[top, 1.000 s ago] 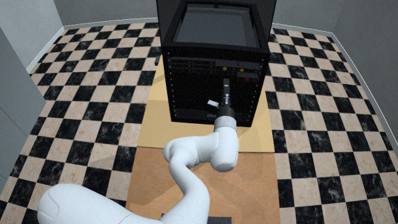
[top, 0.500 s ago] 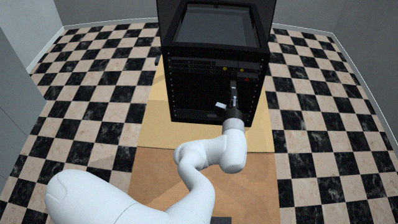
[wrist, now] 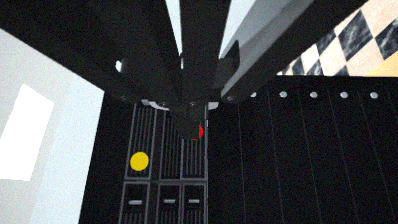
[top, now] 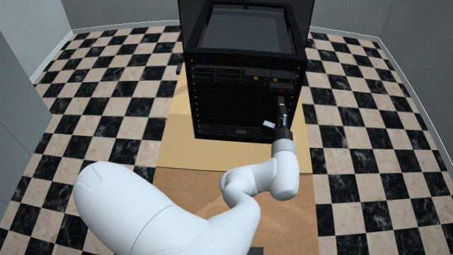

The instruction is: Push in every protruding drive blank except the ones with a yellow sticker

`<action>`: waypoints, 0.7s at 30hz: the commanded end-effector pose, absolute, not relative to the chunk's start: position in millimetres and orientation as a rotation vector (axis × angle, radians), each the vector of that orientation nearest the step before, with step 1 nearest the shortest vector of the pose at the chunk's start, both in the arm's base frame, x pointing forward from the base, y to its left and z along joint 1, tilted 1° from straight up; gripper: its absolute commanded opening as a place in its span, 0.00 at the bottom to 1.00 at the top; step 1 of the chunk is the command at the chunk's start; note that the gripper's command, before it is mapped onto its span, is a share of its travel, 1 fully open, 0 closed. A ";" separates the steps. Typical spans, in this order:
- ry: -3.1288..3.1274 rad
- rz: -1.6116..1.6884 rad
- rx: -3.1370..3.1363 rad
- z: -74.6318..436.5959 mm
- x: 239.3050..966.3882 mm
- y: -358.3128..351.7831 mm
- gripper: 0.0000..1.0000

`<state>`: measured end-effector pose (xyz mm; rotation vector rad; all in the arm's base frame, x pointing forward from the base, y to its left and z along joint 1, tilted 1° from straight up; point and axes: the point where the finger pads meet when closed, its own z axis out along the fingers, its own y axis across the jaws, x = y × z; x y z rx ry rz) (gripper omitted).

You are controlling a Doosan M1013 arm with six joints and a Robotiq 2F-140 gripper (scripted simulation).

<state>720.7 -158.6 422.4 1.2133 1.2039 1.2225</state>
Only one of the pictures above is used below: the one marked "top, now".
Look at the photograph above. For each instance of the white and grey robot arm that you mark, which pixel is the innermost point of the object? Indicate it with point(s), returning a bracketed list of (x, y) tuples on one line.
[(132, 217)]

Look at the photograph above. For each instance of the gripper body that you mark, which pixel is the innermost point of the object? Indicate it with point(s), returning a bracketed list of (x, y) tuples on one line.
[(283, 133)]

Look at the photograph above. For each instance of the tan flat board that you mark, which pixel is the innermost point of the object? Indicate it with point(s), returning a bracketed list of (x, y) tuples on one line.
[(180, 150)]

